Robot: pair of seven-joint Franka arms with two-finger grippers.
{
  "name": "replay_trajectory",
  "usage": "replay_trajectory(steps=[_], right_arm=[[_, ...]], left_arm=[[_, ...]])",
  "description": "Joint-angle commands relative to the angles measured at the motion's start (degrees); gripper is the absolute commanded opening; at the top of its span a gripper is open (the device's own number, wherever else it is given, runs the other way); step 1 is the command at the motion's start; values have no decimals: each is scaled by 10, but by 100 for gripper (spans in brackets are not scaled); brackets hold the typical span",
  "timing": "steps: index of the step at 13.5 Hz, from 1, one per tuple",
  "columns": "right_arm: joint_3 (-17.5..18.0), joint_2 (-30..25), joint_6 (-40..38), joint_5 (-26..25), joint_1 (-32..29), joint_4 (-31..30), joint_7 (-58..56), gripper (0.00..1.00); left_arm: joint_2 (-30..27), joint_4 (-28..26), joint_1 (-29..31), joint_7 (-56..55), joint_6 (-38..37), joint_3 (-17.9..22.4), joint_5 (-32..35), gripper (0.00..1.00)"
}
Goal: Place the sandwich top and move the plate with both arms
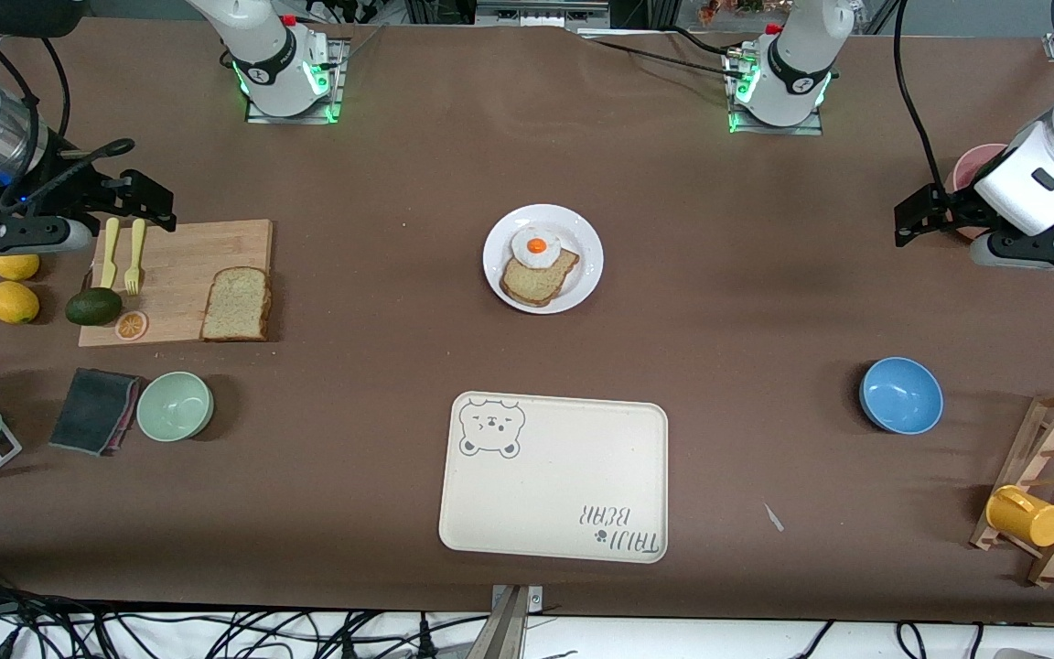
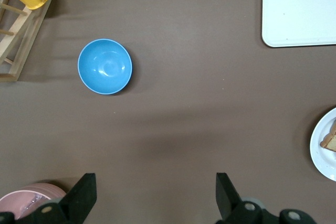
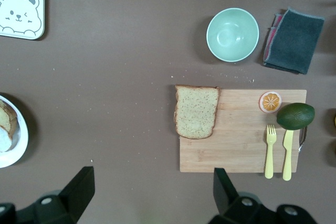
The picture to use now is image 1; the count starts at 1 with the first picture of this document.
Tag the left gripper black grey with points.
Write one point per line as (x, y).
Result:
(955, 205)

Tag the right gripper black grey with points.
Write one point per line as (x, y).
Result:
(62, 189)

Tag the seeded bread slice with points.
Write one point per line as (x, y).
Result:
(236, 307)

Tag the white round plate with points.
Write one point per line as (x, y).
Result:
(582, 275)

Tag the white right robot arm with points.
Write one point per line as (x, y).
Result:
(271, 55)

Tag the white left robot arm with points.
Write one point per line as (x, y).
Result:
(792, 64)

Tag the yellow plastic fork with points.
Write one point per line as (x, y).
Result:
(135, 247)

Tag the pink cup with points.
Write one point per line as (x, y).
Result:
(971, 169)

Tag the yellow plastic knife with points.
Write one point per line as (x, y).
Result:
(110, 256)

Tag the wooden cutting board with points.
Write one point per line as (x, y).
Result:
(179, 265)

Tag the dark green avocado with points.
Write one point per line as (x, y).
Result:
(93, 307)

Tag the orange slice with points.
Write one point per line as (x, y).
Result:
(132, 326)

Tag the yellow lemon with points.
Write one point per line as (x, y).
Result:
(13, 302)
(15, 268)

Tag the blue bowl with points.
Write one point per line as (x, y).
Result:
(900, 395)

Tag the pale green bowl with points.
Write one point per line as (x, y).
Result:
(175, 407)

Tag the dark grey folded cloth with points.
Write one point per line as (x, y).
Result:
(92, 412)

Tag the wooden peg drying rack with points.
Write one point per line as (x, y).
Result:
(1053, 430)

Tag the yellow mug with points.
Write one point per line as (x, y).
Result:
(1026, 517)

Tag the small grey tape scrap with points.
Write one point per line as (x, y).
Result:
(774, 518)

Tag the fried egg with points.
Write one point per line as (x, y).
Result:
(536, 247)

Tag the bread slice under egg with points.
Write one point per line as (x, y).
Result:
(536, 286)

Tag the cream bear print tray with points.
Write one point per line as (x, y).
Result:
(545, 485)

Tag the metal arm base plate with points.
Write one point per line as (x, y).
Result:
(737, 124)
(330, 101)

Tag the aluminium frame behind table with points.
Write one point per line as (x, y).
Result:
(536, 11)

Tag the aluminium profile with bracket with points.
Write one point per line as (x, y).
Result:
(510, 622)

